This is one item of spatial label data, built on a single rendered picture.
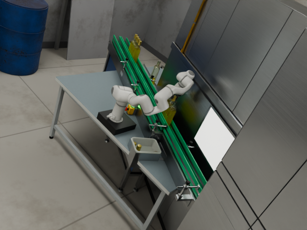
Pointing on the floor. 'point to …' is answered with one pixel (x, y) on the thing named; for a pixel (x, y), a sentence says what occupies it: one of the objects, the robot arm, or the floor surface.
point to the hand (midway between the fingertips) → (174, 96)
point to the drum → (21, 35)
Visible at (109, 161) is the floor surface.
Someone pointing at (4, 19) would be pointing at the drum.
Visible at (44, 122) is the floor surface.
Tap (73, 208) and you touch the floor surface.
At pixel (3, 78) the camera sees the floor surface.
